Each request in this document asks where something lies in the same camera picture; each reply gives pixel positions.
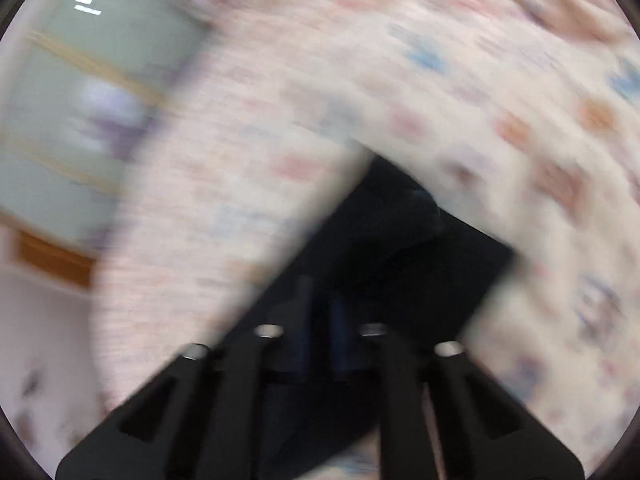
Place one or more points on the wooden door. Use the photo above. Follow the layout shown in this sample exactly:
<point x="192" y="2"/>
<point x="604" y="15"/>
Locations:
<point x="55" y="260"/>

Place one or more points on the black pants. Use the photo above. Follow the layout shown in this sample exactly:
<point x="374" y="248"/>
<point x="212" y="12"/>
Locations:
<point x="400" y="240"/>

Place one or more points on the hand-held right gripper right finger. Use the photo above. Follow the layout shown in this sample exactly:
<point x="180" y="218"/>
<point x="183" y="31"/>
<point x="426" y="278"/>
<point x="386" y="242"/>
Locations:
<point x="341" y="335"/>

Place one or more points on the printed plush blanket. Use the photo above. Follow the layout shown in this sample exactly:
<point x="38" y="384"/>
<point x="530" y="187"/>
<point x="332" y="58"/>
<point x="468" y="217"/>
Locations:
<point x="350" y="60"/>

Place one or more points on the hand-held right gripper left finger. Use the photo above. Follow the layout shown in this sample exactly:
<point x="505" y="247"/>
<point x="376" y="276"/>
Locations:
<point x="302" y="332"/>

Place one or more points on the frosted glass sliding wardrobe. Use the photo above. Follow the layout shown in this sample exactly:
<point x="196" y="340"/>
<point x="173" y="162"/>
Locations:
<point x="100" y="60"/>

